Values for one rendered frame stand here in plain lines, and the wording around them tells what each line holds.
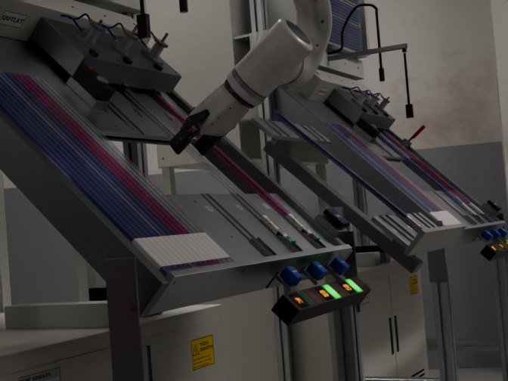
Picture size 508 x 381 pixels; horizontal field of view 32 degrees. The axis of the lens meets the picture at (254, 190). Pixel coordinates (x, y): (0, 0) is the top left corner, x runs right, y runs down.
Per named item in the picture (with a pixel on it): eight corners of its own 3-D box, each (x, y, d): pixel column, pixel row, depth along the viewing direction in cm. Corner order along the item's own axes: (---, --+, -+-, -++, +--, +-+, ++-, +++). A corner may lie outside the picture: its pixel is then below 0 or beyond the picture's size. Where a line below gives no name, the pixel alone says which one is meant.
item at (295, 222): (316, 243, 175) (320, 238, 174) (313, 244, 174) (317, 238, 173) (150, 93, 193) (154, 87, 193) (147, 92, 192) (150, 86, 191)
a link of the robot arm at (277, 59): (255, 72, 174) (227, 61, 167) (300, 23, 170) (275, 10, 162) (277, 101, 171) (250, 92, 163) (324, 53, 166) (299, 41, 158)
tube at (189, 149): (292, 246, 165) (295, 242, 165) (289, 247, 164) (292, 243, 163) (120, 88, 183) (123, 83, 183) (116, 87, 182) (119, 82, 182)
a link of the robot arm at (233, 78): (249, 69, 174) (240, 79, 175) (227, 63, 166) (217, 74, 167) (274, 99, 171) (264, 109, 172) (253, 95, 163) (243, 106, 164)
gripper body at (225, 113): (245, 78, 175) (208, 116, 179) (219, 72, 166) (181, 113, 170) (267, 105, 172) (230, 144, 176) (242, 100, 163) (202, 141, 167)
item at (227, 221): (335, 261, 181) (344, 249, 180) (151, 295, 122) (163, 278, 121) (270, 202, 188) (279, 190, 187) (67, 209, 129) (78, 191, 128)
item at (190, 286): (332, 274, 181) (352, 247, 179) (147, 315, 123) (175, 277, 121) (327, 270, 182) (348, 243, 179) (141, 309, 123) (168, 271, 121)
